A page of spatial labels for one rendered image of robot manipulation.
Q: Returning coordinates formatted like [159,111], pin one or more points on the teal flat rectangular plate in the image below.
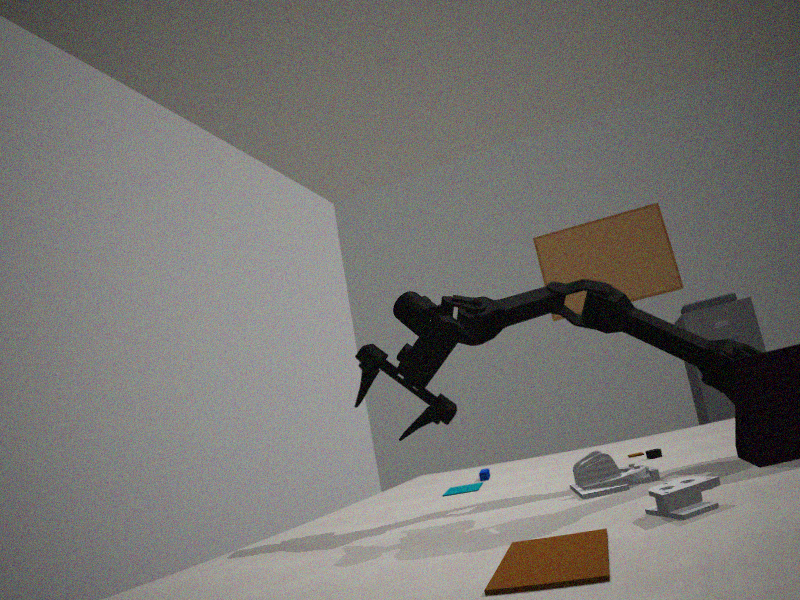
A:
[463,489]

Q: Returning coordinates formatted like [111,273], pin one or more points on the brown flat wooden board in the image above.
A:
[550,563]

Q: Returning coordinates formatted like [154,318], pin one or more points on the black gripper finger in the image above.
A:
[367,379]
[424,419]

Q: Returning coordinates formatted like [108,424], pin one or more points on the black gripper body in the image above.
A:
[418,368]

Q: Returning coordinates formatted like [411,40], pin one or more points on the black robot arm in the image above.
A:
[605,309]

